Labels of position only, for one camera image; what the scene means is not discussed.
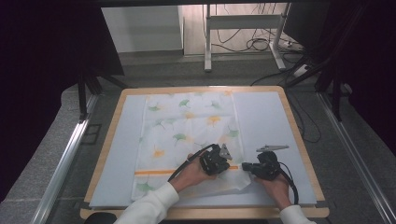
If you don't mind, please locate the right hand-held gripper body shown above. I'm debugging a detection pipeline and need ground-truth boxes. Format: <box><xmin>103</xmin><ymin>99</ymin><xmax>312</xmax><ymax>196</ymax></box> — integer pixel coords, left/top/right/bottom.
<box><xmin>252</xmin><ymin>144</ymin><xmax>290</xmax><ymax>182</ymax></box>

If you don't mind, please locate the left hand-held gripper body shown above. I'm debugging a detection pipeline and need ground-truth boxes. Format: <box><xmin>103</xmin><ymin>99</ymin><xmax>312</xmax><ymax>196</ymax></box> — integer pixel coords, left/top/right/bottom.
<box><xmin>199</xmin><ymin>143</ymin><xmax>233</xmax><ymax>176</ymax></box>

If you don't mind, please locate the white leaf print cloth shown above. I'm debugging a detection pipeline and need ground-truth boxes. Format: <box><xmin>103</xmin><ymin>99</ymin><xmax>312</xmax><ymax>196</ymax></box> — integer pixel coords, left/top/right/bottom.
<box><xmin>130</xmin><ymin>90</ymin><xmax>254</xmax><ymax>202</ymax></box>

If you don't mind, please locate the person's left hand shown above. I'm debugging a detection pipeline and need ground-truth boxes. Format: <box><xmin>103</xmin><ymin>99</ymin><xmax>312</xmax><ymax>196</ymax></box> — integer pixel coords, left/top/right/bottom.
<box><xmin>169</xmin><ymin>152</ymin><xmax>219</xmax><ymax>194</ymax></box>

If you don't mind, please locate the person's right hand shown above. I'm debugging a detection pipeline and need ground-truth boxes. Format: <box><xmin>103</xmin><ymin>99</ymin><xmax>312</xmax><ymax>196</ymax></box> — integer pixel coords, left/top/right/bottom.
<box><xmin>254</xmin><ymin>173</ymin><xmax>294</xmax><ymax>212</ymax></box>

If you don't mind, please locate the white table mat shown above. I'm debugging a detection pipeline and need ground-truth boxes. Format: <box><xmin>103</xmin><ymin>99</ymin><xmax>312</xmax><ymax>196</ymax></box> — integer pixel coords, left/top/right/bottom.
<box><xmin>89</xmin><ymin>91</ymin><xmax>318</xmax><ymax>209</ymax></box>

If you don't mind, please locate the wooden rimmed table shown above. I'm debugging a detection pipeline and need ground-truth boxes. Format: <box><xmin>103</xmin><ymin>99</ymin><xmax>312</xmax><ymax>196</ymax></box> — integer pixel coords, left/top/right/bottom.
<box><xmin>79</xmin><ymin>85</ymin><xmax>331</xmax><ymax>220</ymax></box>

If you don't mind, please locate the white power strip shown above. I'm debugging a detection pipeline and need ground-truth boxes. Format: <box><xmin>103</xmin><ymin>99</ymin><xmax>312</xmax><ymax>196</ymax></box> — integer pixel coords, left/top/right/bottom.
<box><xmin>292</xmin><ymin>63</ymin><xmax>313</xmax><ymax>78</ymax></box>

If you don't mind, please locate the black metal stand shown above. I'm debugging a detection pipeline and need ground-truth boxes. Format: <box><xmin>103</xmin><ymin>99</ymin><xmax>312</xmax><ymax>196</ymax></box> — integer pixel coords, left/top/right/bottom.
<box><xmin>283</xmin><ymin>3</ymin><xmax>372</xmax><ymax>123</ymax></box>
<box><xmin>76</xmin><ymin>70</ymin><xmax>129</xmax><ymax>121</ymax></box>

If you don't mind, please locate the black floor outlet plate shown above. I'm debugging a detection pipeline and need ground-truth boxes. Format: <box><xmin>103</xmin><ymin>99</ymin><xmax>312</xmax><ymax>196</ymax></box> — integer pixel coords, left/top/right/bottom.
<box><xmin>80</xmin><ymin>123</ymin><xmax>103</xmax><ymax>146</ymax></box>

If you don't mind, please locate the dark rounded object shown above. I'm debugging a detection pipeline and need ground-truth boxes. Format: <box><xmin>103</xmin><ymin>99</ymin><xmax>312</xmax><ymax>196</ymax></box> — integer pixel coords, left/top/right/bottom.
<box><xmin>83</xmin><ymin>211</ymin><xmax>119</xmax><ymax>224</ymax></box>

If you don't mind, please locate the dark curtain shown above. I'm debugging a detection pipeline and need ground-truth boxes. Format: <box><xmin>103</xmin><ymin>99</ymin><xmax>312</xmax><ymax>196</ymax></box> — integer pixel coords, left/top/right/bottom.
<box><xmin>330</xmin><ymin>0</ymin><xmax>396</xmax><ymax>158</ymax></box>
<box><xmin>0</xmin><ymin>0</ymin><xmax>125</xmax><ymax>203</ymax></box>

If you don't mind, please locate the white cabinet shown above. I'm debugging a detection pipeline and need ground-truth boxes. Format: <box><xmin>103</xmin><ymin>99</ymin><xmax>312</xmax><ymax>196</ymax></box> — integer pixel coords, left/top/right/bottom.
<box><xmin>101</xmin><ymin>5</ymin><xmax>185</xmax><ymax>54</ymax></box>

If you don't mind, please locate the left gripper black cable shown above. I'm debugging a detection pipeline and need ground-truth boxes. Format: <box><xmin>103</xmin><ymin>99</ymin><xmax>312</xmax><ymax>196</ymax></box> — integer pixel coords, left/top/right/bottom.
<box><xmin>166</xmin><ymin>143</ymin><xmax>219</xmax><ymax>183</ymax></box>

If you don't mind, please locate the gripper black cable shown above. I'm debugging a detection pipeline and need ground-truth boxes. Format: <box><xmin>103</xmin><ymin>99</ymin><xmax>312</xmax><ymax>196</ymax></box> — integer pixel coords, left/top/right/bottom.
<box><xmin>166</xmin><ymin>143</ymin><xmax>219</xmax><ymax>183</ymax></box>
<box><xmin>277</xmin><ymin>161</ymin><xmax>300</xmax><ymax>206</ymax></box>

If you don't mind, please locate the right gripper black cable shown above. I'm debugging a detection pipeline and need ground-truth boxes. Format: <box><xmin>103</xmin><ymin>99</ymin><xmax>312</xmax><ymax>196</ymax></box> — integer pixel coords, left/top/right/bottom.
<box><xmin>277</xmin><ymin>161</ymin><xmax>300</xmax><ymax>206</ymax></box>

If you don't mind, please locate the long black floor cable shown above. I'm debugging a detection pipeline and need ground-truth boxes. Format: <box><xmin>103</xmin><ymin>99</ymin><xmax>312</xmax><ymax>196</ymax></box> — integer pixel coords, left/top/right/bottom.
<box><xmin>249</xmin><ymin>70</ymin><xmax>322</xmax><ymax>145</ymax></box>

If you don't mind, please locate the aluminium floor rail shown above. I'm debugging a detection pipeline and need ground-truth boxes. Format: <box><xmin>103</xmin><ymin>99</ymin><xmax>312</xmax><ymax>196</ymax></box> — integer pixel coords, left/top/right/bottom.
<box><xmin>317</xmin><ymin>91</ymin><xmax>396</xmax><ymax>224</ymax></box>
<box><xmin>30</xmin><ymin>92</ymin><xmax>100</xmax><ymax>224</ymax></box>

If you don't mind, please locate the tangle of black floor cables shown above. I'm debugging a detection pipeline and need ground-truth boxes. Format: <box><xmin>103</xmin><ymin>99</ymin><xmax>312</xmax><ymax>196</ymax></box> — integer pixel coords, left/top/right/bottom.
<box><xmin>211</xmin><ymin>3</ymin><xmax>302</xmax><ymax>54</ymax></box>

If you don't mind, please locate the white metal desk frame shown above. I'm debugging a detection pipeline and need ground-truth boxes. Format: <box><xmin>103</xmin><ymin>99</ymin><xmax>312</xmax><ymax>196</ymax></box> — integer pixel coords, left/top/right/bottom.
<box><xmin>203</xmin><ymin>3</ymin><xmax>292</xmax><ymax>74</ymax></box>

